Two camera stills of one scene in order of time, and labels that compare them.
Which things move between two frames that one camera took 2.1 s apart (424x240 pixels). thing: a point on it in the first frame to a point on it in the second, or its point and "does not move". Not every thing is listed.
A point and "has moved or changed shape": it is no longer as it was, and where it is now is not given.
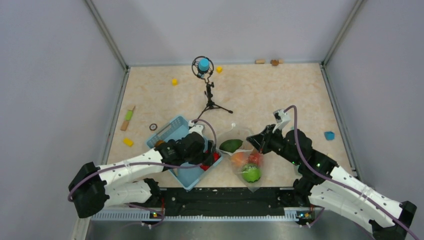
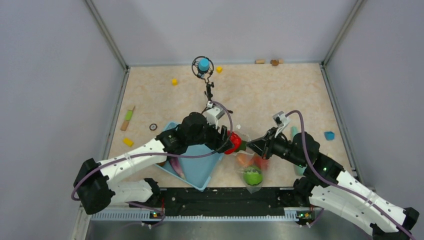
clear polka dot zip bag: [247, 161] does not move
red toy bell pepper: [216, 156] to [236, 141]
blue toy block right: [329, 135] does not move
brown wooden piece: [274, 62] does not move
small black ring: [153, 129] does not move
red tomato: [254, 158] has moved or changed shape
